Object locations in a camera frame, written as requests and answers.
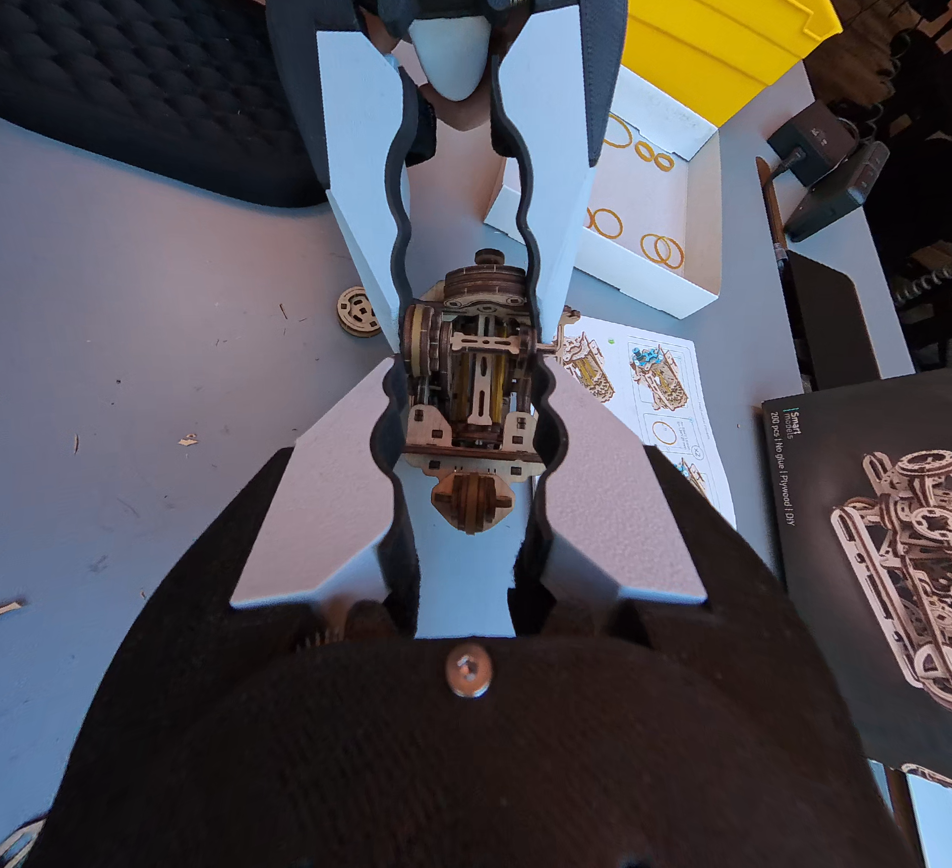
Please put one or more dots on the white instruction booklet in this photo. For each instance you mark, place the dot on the white instruction booklet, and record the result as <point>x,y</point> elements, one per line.
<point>669,377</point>

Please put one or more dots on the black rectangular device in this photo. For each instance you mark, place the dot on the black rectangular device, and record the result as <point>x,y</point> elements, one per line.
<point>840,195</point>

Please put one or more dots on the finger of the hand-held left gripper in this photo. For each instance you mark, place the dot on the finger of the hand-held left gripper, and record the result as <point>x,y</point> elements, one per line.
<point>357,139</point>
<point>554,139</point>

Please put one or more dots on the loose tan rubber bands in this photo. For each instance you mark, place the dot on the loose tan rubber bands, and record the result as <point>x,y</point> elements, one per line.
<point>662,237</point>

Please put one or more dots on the black tablet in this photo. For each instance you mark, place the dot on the black tablet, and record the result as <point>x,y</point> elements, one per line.
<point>833,325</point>

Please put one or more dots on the round wooden gear wheel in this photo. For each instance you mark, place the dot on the round wooden gear wheel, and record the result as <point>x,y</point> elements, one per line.
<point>359,310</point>

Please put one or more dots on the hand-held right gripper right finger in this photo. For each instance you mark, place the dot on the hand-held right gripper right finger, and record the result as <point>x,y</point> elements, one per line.
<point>617,526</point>

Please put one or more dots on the wooden mechanical model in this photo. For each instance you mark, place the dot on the wooden mechanical model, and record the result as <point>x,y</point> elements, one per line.
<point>476,362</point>

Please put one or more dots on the yellow plastic bin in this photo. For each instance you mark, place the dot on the yellow plastic bin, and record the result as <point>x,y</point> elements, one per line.
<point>706,5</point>

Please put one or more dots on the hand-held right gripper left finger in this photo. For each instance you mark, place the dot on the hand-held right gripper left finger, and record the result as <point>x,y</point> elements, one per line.
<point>312,526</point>

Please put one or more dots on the white cardboard box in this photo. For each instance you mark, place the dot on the white cardboard box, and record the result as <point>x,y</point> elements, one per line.
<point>654,280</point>

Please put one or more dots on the black model kit box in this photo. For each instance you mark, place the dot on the black model kit box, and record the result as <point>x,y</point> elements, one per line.
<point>818,585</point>

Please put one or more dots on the black quilted cushion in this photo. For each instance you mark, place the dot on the black quilted cushion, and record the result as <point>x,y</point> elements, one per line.
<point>134,65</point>

